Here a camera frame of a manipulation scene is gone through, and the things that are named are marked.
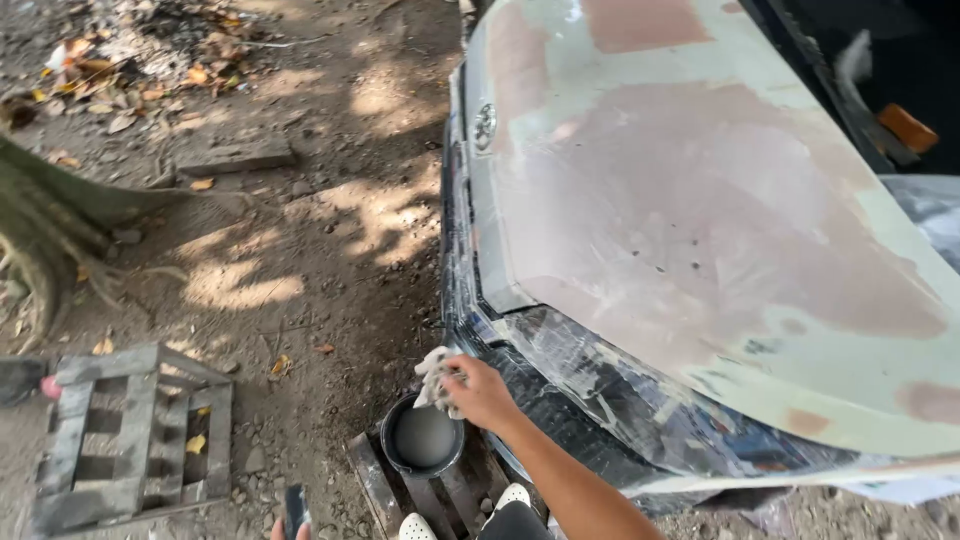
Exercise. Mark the person's left hand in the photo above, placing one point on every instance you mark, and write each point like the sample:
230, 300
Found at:
289, 532

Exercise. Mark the person's right hand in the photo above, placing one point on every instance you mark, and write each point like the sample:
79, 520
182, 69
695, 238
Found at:
484, 394

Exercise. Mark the person's right fingers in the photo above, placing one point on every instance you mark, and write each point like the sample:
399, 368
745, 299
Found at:
453, 382

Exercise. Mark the white rag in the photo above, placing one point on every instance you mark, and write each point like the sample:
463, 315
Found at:
431, 375

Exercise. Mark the black rectangular block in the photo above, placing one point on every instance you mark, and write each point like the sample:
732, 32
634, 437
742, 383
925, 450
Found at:
296, 506

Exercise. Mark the black bucket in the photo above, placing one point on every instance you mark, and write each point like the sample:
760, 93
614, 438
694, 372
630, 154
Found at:
421, 442

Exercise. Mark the dark wooden pallet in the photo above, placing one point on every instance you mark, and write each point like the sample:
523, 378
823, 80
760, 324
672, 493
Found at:
450, 499

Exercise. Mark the white perforated shoe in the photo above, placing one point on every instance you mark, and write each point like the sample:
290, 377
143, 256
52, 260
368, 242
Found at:
512, 496
416, 529

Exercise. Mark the person's black trouser leg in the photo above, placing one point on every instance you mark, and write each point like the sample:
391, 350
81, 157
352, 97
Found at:
514, 525

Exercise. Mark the round chrome car emblem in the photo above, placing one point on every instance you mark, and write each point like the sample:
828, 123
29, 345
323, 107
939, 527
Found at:
485, 126

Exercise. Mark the sanded car hood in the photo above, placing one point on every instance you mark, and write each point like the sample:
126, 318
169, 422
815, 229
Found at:
690, 225

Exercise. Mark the flat concrete slab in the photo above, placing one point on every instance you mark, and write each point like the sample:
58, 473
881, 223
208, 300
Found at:
236, 156

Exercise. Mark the grey wooden crate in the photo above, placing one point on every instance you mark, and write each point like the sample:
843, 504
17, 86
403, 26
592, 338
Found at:
135, 442

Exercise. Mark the pink round object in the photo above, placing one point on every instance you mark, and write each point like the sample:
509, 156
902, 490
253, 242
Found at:
51, 388

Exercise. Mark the tree trunk with roots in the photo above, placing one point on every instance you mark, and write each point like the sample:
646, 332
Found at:
52, 225

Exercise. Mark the dark grey object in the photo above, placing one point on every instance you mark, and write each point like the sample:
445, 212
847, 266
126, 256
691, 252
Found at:
19, 381

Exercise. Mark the pile of dry leaves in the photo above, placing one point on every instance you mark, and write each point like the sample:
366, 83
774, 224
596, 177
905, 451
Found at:
135, 60

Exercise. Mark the plastic-covered car fender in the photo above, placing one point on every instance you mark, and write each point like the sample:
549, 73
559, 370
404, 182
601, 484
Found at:
930, 217

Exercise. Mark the orange block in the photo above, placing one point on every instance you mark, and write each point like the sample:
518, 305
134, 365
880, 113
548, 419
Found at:
907, 127

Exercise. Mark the car windshield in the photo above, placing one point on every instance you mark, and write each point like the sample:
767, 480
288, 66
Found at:
907, 60

